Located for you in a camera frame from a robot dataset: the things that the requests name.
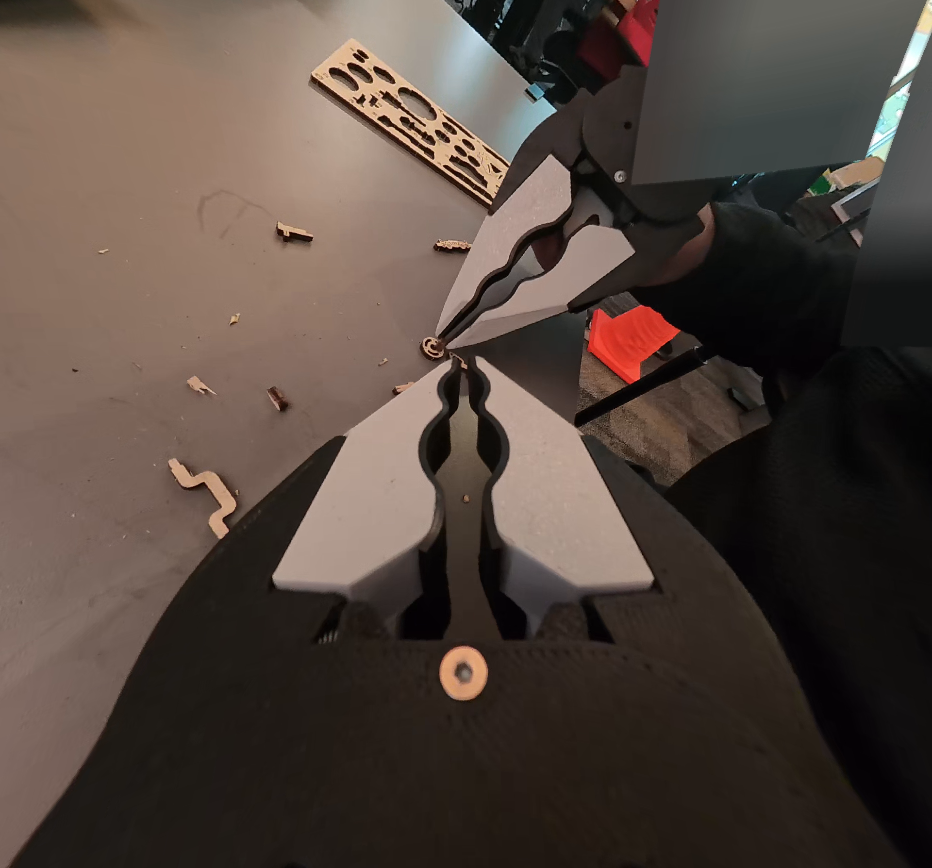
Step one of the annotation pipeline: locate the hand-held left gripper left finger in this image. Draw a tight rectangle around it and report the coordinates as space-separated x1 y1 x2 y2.
271 360 463 639

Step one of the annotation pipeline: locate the zigzag wooden part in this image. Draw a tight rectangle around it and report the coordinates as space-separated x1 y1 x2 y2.
167 457 240 540

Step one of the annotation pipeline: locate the thin wooden parts sheet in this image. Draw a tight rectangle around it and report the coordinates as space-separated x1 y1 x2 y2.
312 38 511 210

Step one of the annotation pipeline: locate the person's right forearm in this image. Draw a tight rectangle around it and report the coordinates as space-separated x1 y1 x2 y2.
633 201 860 381

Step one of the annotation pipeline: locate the red object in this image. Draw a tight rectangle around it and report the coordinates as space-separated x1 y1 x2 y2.
586 306 682 384

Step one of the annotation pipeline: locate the red plastic fixture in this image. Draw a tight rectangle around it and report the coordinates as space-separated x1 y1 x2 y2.
582 0 664 83

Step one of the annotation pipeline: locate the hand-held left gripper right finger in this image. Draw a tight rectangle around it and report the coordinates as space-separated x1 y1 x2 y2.
468 357 656 637

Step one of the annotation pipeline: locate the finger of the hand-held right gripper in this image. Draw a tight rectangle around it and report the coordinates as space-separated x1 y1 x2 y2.
446 222 636 350
434 153 574 335

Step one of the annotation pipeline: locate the person's right hand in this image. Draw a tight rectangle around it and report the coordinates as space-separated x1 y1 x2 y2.
657 215 712 288

